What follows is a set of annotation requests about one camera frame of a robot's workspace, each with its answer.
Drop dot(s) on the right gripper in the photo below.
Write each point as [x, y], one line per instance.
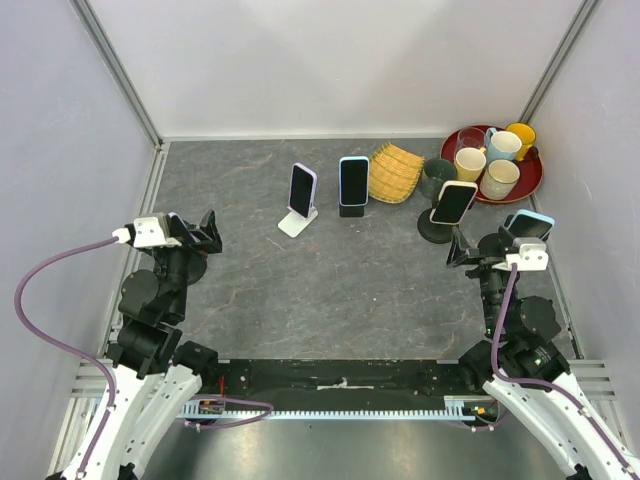
[459, 249]

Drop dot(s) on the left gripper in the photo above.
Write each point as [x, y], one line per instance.
[211, 240]

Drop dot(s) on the cream case phone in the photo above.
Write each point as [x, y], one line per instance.
[453, 202]

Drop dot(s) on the lavender case phone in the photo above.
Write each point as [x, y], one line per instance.
[302, 190]

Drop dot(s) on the light blue case phone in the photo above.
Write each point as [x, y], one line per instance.
[354, 181]

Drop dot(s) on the purple phone from pole stand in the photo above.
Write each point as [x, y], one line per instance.
[176, 223]

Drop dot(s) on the black pole stand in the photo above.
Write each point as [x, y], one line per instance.
[488, 249]
[435, 224]
[180, 266]

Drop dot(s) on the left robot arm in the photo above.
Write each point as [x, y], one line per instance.
[154, 376]

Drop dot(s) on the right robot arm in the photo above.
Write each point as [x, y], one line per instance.
[519, 366]

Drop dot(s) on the blue phone on right stand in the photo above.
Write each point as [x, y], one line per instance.
[527, 223]

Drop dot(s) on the white folding phone stand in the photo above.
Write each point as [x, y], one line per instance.
[294, 223]

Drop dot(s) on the black folding phone stand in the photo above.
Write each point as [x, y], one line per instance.
[351, 211]

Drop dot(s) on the cream textured cup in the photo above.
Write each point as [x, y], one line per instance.
[499, 179]

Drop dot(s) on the pale yellow cup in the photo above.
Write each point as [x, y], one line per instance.
[470, 163]

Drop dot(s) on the dark green mug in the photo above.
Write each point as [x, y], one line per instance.
[436, 171]

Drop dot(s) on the red round tray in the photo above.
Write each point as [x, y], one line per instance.
[531, 169]

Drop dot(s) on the light blue mug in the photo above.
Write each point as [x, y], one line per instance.
[501, 145]

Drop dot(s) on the clear glass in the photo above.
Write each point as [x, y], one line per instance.
[470, 137]

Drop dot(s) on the yellow bamboo tray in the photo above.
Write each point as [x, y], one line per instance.
[393, 174]

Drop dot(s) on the yellow mug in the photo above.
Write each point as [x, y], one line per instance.
[527, 136]

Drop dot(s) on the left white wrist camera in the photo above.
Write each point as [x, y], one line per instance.
[147, 232]

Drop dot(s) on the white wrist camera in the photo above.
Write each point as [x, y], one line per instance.
[147, 232]
[527, 254]

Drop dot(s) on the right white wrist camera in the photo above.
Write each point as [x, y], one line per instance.
[527, 254]

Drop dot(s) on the grey cable duct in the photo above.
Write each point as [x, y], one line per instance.
[210, 408]

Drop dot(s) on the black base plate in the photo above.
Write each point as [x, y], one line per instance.
[341, 385]

